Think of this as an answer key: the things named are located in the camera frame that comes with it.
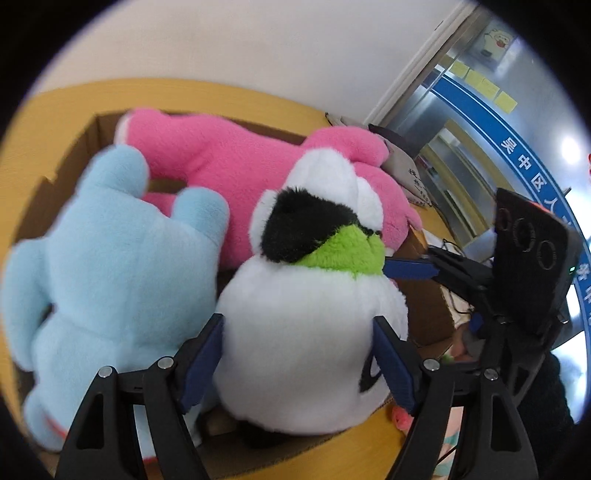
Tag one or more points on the yellow sticky notes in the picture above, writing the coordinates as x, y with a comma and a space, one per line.
484, 86

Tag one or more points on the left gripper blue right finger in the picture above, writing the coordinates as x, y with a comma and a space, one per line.
493, 443

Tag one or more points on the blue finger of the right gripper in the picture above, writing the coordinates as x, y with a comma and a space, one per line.
466, 278
405, 269

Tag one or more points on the white panda plush toy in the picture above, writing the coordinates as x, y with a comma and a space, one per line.
298, 314

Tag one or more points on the light blue plush toy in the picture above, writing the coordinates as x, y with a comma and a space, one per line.
114, 282

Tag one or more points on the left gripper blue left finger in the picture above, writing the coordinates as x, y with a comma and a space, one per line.
102, 442

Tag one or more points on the pink plush toy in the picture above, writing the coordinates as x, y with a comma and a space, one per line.
218, 154

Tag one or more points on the pink and teal plush doll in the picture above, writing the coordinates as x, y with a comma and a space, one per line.
423, 400

